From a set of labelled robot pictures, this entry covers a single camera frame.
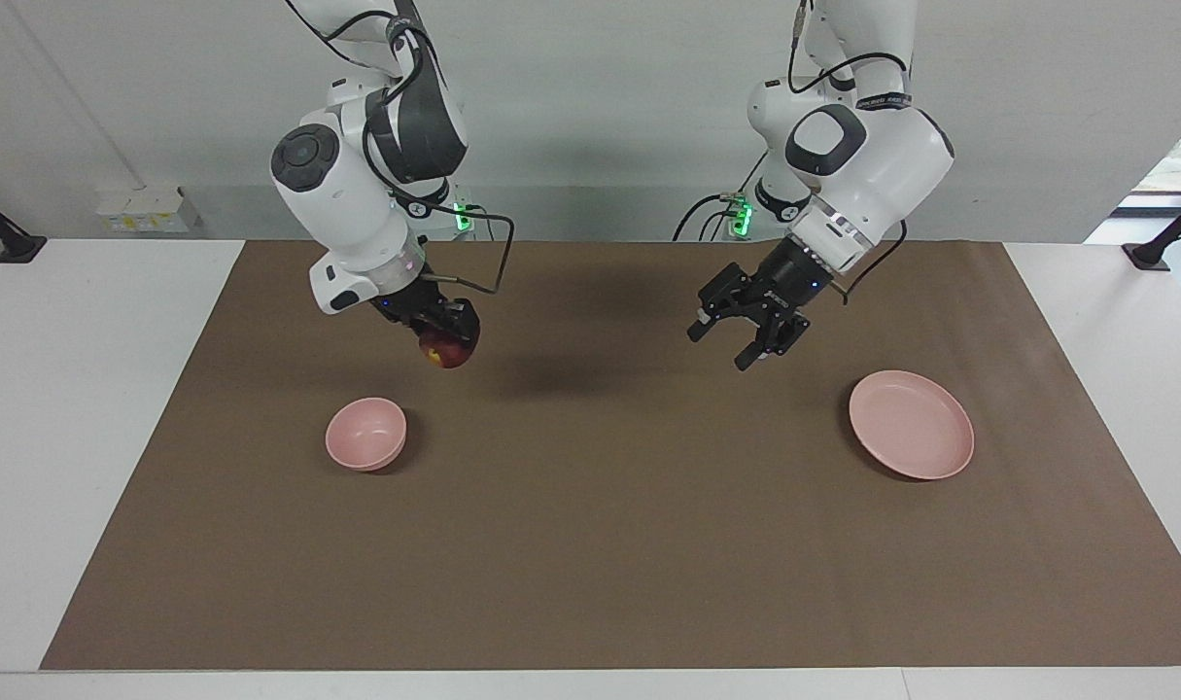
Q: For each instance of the brown table mat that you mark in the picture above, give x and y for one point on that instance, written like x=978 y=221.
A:
x=600 y=506

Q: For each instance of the pink bowl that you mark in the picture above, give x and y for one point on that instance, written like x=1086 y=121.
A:
x=364 y=433

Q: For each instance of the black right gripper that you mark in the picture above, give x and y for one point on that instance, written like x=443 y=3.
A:
x=415 y=306

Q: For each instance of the thin white wall conduit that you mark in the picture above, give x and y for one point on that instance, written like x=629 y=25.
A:
x=75 y=92

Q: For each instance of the white box on table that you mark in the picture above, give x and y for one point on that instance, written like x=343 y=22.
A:
x=148 y=209

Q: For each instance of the black stand with foot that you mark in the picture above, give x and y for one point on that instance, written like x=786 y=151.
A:
x=12 y=245
x=1159 y=251

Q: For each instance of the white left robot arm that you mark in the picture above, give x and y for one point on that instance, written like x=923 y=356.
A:
x=872 y=156

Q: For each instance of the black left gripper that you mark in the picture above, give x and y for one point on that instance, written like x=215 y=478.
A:
x=789 y=277

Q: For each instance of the dark red apple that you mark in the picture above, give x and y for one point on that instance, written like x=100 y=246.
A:
x=444 y=352

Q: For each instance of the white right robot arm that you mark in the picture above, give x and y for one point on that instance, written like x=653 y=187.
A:
x=347 y=204

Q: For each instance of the pink plate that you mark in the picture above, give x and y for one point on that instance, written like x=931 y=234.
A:
x=911 y=425

